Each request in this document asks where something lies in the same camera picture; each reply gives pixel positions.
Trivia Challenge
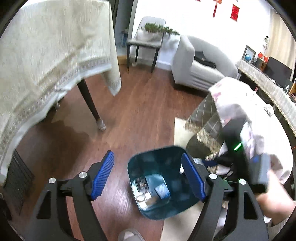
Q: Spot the beige curtain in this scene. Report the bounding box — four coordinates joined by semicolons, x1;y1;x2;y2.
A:
266;9;296;77

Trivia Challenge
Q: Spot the beige patterned tablecloth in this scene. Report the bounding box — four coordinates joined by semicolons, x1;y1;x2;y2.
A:
0;0;122;183

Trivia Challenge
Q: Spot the red wall scroll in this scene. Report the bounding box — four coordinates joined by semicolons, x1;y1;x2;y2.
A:
231;4;240;22

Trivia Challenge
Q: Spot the person's right hand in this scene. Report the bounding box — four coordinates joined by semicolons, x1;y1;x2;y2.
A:
257;171;296;226

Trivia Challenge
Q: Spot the grey armchair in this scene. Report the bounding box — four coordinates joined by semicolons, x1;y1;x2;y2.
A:
171;35;240;92

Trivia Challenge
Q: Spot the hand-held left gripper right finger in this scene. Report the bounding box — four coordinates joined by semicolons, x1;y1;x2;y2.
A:
181;152;270;241

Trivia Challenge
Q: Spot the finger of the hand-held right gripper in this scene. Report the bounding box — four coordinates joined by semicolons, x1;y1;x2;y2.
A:
202;156;233;168

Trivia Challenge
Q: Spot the black bag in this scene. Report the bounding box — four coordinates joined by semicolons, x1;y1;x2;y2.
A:
194;51;217;69

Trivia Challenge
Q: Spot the potted green plant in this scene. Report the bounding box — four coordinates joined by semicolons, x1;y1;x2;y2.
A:
141;22;180;42

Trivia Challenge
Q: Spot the red knot wall hanging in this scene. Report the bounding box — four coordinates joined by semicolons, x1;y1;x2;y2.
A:
212;0;223;18

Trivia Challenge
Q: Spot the blue plastic bin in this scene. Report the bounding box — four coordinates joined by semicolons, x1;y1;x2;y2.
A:
127;146;204;220

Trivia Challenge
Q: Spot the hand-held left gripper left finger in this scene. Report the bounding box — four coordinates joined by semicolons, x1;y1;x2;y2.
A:
30;150;115;241

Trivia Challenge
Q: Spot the framed picture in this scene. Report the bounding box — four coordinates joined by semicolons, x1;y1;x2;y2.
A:
242;45;257;63

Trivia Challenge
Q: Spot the pink printed tablecloth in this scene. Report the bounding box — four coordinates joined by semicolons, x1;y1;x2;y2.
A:
208;76;295;186

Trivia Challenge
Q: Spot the person's right forearm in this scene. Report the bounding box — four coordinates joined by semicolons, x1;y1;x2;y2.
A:
265;214;295;232

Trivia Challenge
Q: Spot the black monitor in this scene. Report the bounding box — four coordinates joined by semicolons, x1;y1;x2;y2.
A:
264;56;293;80

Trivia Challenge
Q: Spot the grey dining chair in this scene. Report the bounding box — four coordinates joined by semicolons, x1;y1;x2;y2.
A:
126;16;166;74

